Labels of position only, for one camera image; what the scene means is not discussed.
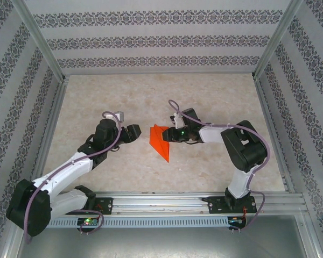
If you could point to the orange paper sheet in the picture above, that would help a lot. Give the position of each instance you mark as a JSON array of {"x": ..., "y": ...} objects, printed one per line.
[{"x": 157, "y": 139}]

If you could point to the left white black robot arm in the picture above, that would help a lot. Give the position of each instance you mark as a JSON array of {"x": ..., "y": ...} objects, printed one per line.
[{"x": 40, "y": 215}]

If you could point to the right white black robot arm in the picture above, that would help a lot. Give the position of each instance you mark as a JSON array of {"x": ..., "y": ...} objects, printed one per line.
[{"x": 245, "y": 150}]

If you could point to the grey sheet metal tray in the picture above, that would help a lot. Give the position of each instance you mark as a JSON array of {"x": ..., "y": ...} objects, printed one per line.
[{"x": 161, "y": 244}]

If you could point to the left controller board with LEDs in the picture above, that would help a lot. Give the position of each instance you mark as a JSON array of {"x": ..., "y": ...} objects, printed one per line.
[{"x": 87, "y": 221}]

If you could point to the controller board with leds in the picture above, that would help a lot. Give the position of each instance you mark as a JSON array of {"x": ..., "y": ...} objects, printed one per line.
[
  {"x": 87, "y": 221},
  {"x": 235, "y": 221}
]

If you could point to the right controller board with LEDs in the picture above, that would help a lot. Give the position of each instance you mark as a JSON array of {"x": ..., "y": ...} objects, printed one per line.
[{"x": 235, "y": 221}]

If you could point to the aluminium side rail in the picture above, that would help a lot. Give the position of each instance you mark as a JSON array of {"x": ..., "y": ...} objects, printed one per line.
[
  {"x": 47, "y": 134},
  {"x": 274, "y": 134}
]

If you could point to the aluminium mounting rail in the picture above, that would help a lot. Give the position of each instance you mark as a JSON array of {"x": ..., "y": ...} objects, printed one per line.
[{"x": 161, "y": 201}]

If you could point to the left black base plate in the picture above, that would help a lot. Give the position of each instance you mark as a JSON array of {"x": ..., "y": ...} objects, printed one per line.
[{"x": 107, "y": 205}]

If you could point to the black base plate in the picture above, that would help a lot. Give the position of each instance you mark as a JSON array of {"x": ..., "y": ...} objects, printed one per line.
[
  {"x": 107, "y": 205},
  {"x": 215, "y": 205}
]

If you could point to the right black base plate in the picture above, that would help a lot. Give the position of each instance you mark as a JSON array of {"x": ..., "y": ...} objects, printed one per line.
[{"x": 215, "y": 205}]

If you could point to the aluminium corner post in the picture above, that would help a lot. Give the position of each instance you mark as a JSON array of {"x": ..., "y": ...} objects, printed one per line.
[
  {"x": 276, "y": 40},
  {"x": 41, "y": 40}
]

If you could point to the aluminium frame bar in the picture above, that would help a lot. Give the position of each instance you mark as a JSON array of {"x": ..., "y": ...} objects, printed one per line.
[
  {"x": 9, "y": 250},
  {"x": 309, "y": 236}
]

